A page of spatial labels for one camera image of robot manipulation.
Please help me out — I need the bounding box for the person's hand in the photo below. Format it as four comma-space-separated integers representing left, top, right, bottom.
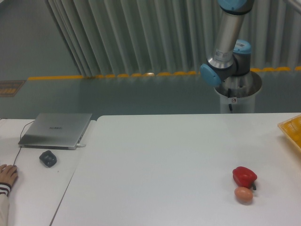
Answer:
0, 164, 18, 187

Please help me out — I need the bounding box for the striped sleeve forearm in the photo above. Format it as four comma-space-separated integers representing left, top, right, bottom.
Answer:
0, 183, 11, 226

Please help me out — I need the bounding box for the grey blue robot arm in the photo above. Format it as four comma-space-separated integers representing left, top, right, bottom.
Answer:
200, 0, 254, 87

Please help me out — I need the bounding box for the red bell pepper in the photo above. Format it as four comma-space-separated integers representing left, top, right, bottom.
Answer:
232, 166, 257, 190

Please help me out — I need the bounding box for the yellow plastic basket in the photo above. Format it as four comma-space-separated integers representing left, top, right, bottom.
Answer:
277, 115, 301, 152

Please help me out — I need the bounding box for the black small gadget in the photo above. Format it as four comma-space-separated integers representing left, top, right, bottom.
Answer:
39, 150, 57, 168

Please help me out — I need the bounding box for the silver closed laptop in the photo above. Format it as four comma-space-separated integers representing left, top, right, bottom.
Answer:
18, 113, 92, 150

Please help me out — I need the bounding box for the brown egg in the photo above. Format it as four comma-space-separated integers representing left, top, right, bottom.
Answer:
234, 187, 253, 202

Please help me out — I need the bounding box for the black mouse cable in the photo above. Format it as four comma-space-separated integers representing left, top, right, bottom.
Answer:
0, 117, 36, 167

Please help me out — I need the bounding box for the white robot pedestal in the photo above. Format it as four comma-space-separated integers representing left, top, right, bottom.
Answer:
214, 71, 262, 113

